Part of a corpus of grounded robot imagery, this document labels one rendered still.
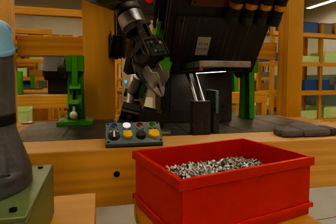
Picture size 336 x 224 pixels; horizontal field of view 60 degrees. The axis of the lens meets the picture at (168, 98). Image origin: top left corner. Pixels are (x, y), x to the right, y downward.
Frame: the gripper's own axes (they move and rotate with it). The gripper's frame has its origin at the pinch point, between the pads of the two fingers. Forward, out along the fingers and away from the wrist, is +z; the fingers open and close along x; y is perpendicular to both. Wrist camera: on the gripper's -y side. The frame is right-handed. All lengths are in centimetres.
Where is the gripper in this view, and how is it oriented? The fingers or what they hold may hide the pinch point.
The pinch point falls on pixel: (158, 93)
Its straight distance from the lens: 81.8
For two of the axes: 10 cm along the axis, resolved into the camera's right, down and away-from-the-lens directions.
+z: 3.9, 9.0, -2.0
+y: 5.3, -4.0, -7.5
